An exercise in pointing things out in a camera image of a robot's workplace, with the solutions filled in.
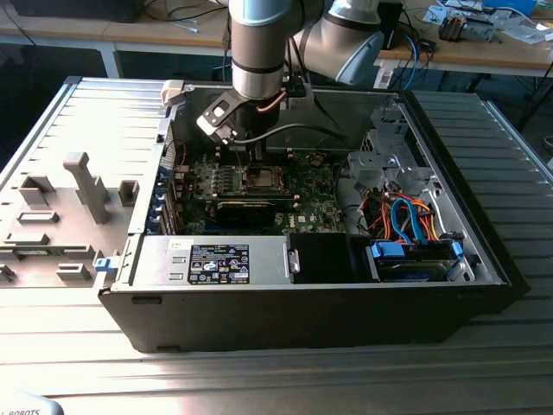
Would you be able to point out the CPU cooler with fins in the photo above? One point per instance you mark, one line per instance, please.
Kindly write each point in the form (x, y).
(451, 28)

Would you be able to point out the dark monitor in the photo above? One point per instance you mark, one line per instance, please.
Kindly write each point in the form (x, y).
(73, 8)

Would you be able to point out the small grey wrist camera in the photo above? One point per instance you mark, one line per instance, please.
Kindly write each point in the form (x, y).
(299, 93)

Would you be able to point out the blue case latch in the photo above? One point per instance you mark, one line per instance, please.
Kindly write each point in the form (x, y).
(101, 264)

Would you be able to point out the silver metal drive cage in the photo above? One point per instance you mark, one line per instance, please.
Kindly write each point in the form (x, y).
(376, 162)

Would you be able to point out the black open PC case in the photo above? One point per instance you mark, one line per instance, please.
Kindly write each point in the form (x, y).
(281, 315)

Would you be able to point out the beige plastic clip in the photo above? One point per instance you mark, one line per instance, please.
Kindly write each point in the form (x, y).
(173, 91)

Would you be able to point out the grey power supply unit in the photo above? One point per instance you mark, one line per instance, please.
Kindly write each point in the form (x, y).
(155, 259)

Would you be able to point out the black plastic shroud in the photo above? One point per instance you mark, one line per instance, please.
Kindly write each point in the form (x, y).
(319, 259)

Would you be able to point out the white barcode tag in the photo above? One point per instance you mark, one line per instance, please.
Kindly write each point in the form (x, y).
(383, 80)

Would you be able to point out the pale teach pendant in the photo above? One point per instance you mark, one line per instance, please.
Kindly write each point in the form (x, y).
(26, 406)

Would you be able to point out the grey metal drive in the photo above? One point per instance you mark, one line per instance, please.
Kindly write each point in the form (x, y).
(479, 30)

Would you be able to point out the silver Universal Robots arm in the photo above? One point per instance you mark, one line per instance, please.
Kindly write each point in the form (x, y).
(257, 43)

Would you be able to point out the black box on desk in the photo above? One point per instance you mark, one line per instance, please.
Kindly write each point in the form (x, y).
(391, 26)

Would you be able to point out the green motherboard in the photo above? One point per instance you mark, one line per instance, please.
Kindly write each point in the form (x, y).
(315, 194)

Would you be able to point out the grey parts rack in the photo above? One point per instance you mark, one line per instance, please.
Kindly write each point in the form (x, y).
(52, 207)

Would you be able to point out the clear plastic bag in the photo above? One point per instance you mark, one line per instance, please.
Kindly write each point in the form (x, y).
(527, 32)

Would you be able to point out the graphics card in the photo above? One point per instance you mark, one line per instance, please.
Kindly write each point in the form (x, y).
(244, 214)

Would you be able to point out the blue plastic box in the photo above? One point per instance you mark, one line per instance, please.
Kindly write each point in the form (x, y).
(510, 4)

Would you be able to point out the blue disk carrier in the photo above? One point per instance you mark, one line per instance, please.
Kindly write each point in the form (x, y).
(389, 250)

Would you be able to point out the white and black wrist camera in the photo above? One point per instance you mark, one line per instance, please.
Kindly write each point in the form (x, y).
(211, 125)

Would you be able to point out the wooden desk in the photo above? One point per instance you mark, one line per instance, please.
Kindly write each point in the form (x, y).
(142, 32)

